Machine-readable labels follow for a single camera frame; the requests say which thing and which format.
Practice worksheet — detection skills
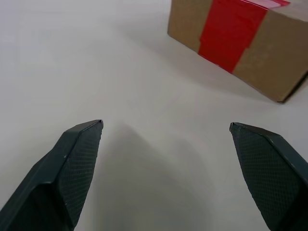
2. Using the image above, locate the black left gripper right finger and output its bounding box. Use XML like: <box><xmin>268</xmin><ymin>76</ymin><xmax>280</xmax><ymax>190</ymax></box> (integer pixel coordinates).
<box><xmin>229</xmin><ymin>122</ymin><xmax>308</xmax><ymax>231</ymax></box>

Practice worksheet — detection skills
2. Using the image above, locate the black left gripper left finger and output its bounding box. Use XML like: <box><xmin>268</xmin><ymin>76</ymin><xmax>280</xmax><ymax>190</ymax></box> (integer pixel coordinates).
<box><xmin>0</xmin><ymin>119</ymin><xmax>104</xmax><ymax>231</ymax></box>

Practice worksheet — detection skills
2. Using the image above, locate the brown cardboard box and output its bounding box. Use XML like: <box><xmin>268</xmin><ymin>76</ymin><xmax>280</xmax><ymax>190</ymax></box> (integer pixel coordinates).
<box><xmin>167</xmin><ymin>0</ymin><xmax>308</xmax><ymax>104</ymax></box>

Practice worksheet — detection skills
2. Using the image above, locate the red adhesive tape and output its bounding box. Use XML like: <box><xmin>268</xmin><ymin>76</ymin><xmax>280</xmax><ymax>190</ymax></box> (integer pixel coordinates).
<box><xmin>197</xmin><ymin>0</ymin><xmax>289</xmax><ymax>73</ymax></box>

